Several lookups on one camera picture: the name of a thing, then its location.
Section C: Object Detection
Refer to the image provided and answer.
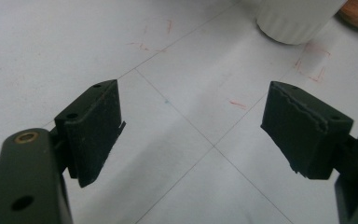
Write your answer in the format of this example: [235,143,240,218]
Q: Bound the white ribbed cup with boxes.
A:
[255,0,349,46]

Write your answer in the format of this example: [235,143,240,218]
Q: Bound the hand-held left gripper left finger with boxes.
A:
[53,78,127,189]

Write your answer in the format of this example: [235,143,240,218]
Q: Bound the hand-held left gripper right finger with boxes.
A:
[260,80,354,181]

